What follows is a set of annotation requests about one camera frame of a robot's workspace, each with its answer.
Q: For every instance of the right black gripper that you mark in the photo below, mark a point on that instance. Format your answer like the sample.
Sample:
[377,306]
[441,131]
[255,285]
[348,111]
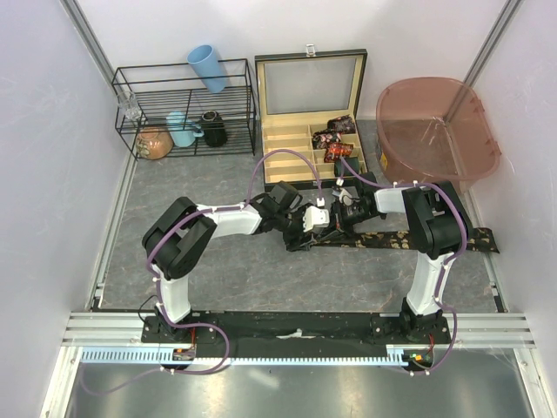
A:
[340,221]

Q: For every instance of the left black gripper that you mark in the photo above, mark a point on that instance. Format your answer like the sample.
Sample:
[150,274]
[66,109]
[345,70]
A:
[292,242]

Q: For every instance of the dark floral necktie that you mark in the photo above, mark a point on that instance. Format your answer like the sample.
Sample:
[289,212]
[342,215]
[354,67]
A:
[480,240]

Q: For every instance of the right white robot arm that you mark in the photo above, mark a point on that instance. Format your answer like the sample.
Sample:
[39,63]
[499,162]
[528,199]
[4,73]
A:
[438,226]

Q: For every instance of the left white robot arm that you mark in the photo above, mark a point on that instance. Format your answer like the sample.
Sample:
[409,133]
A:
[176,242]

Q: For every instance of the dark green rolled tie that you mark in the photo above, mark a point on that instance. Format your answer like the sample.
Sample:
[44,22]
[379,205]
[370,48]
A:
[345,167]

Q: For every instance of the red patterned rolled tie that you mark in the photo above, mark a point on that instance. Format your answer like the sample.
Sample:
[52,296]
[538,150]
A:
[337,150]

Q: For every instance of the black pink floral rolled tie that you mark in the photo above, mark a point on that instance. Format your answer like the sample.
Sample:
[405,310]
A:
[322,139]

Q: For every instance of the dark pink patterned rolled tie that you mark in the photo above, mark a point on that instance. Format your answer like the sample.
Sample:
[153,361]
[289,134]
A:
[343,125]

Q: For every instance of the pink transparent plastic tub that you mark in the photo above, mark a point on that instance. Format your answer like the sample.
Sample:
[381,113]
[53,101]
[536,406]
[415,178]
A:
[432,129]

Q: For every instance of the black wooden tie box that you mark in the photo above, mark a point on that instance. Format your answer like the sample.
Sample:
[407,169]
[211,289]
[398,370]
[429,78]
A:
[299,93]

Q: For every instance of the black ceramic jar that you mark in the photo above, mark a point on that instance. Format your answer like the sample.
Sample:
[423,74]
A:
[214,129]

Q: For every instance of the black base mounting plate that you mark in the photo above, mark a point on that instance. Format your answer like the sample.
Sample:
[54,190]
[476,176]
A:
[284,333]

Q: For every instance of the light blue mug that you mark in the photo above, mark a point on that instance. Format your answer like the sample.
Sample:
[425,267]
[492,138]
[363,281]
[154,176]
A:
[184,132]

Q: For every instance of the brown round vase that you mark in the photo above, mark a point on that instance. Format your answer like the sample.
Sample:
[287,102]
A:
[153,143]

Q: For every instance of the blue plastic cup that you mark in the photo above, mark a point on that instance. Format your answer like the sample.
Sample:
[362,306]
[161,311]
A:
[203,60]

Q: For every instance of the clear glass cup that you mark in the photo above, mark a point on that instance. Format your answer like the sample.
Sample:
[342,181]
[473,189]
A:
[128,104]

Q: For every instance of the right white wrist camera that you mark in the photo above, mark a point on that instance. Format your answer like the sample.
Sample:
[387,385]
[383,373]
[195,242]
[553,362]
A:
[341,194]

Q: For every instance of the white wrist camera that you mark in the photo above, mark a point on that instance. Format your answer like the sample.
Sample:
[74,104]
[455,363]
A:
[341,194]
[315,216]

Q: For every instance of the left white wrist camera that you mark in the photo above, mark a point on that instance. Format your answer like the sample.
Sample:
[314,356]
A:
[315,216]

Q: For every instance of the light blue cable duct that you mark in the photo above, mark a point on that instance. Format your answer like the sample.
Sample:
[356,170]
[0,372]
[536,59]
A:
[168,356]

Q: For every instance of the black wire rack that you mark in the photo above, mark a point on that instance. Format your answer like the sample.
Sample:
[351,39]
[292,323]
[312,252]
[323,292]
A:
[163,88]

